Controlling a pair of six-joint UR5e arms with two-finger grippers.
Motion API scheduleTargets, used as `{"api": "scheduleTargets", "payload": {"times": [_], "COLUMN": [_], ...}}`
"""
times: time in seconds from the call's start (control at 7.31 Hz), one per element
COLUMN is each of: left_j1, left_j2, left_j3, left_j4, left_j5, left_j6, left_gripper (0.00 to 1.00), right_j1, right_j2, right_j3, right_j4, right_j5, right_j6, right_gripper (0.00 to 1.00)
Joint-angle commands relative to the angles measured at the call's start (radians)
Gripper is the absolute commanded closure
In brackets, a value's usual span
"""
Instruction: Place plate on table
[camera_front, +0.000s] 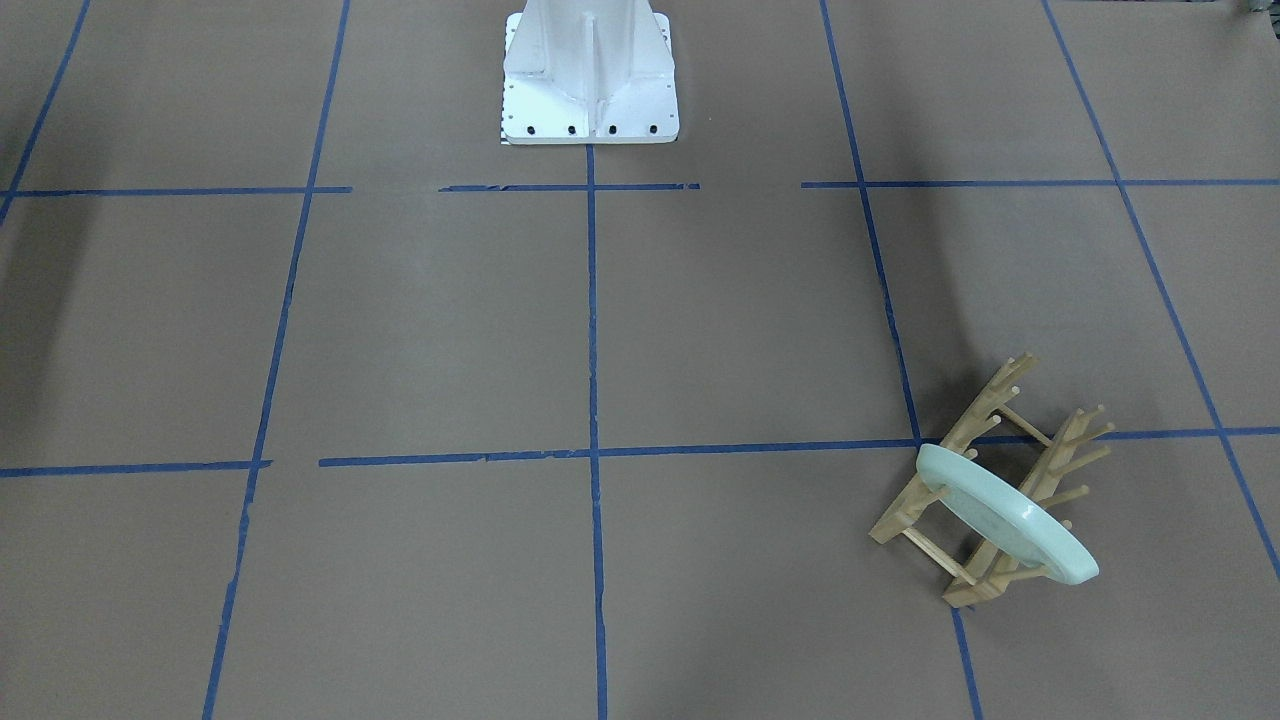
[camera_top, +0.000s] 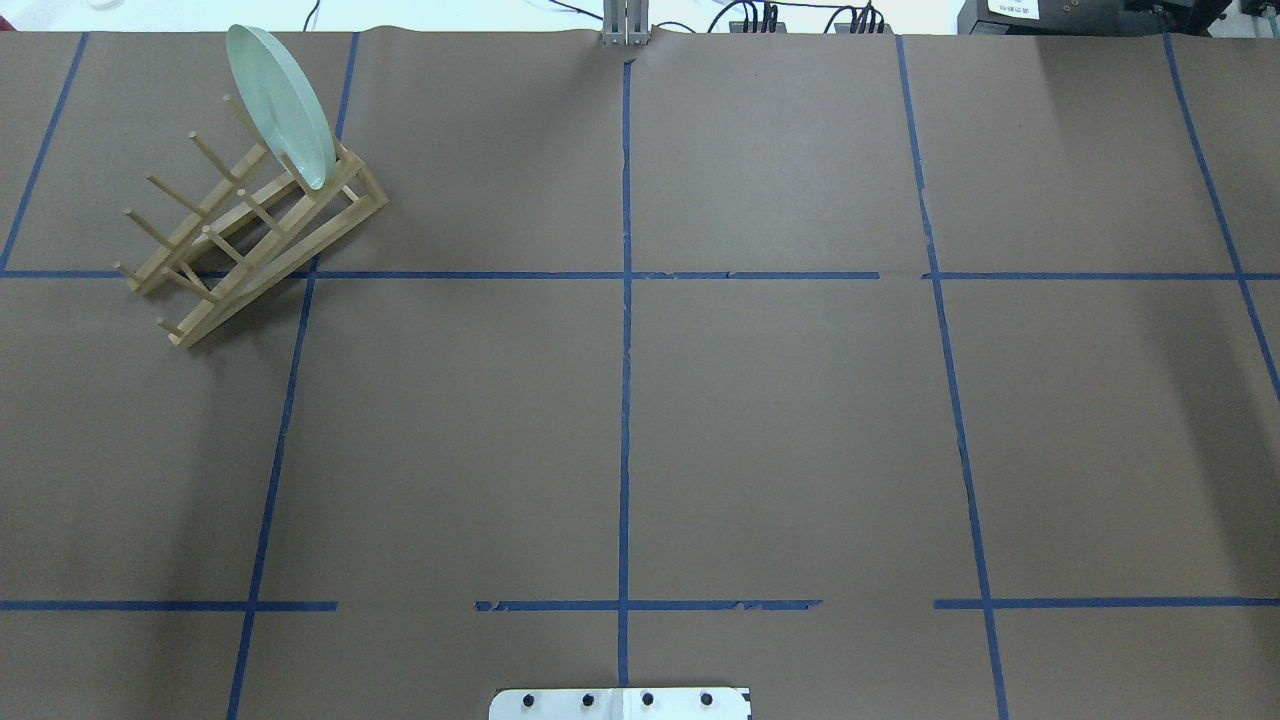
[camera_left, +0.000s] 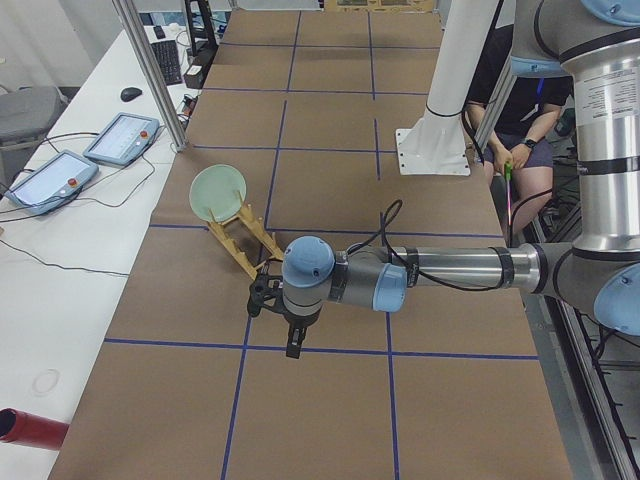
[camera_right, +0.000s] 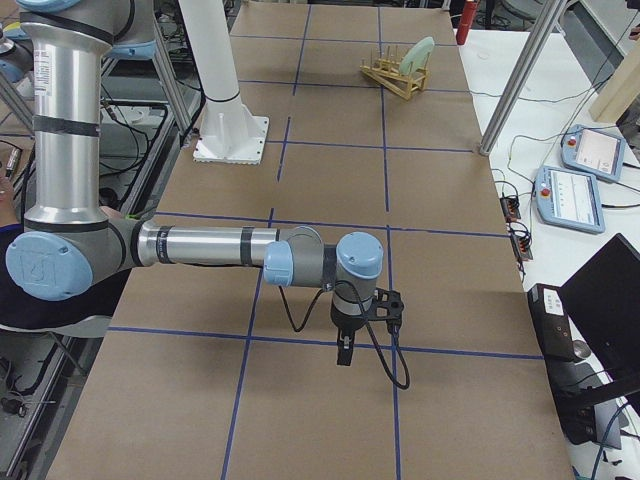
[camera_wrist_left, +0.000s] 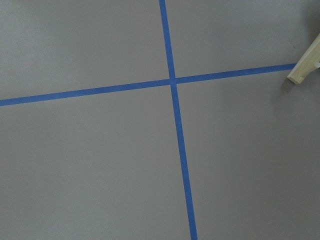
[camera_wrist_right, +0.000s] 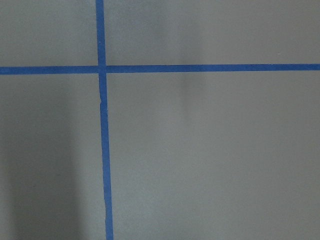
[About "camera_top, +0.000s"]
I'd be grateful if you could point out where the light green plate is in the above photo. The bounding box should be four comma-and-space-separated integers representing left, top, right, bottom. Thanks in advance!
225, 24, 337, 190

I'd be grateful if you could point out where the wooden dish rack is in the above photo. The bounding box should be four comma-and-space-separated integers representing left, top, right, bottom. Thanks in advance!
113, 95, 389, 350

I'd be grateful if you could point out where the black computer box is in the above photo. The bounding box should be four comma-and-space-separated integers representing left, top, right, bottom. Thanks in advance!
956, 1, 1231, 37

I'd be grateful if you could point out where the grey aluminium frame post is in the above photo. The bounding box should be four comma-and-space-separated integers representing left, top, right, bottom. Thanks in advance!
602, 0, 652, 47

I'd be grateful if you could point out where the white pedestal base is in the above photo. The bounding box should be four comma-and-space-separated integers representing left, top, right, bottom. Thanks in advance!
488, 685, 753, 719

